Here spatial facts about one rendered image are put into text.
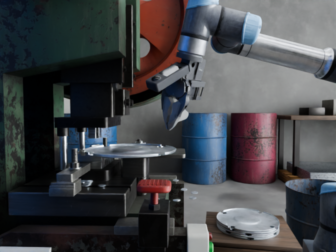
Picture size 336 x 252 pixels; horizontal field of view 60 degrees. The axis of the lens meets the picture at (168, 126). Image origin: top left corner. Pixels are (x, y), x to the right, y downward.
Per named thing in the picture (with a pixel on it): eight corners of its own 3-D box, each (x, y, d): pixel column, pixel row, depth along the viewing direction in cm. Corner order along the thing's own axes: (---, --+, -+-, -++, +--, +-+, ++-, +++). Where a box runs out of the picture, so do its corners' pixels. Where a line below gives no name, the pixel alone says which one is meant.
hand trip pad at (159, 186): (171, 213, 64) (171, 178, 64) (170, 223, 58) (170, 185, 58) (139, 212, 64) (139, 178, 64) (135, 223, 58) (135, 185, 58)
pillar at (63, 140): (68, 168, 88) (68, 122, 87) (66, 170, 86) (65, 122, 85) (61, 168, 88) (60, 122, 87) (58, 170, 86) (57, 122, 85)
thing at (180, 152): (184, 185, 101) (184, 146, 100) (185, 197, 87) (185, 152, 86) (113, 184, 102) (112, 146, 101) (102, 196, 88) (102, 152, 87)
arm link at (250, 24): (251, 24, 83) (214, 15, 82) (266, 11, 72) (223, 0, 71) (245, 51, 83) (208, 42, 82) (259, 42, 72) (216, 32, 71)
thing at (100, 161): (113, 160, 102) (113, 147, 102) (101, 169, 87) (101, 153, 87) (87, 160, 102) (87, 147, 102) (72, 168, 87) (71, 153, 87)
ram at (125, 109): (135, 116, 101) (134, 29, 99) (127, 117, 86) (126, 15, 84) (85, 116, 102) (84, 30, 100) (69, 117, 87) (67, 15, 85)
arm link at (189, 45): (196, 38, 71) (172, 33, 76) (191, 56, 72) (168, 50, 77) (213, 43, 76) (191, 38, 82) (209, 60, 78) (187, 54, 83)
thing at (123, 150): (67, 150, 94) (67, 148, 94) (138, 143, 114) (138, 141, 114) (119, 162, 73) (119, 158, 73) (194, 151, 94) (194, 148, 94)
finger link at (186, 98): (184, 118, 78) (193, 87, 76) (181, 119, 77) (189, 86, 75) (172, 113, 81) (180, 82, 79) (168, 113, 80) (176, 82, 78)
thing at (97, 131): (102, 137, 96) (102, 126, 96) (98, 138, 92) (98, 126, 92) (92, 137, 97) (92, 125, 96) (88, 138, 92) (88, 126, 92)
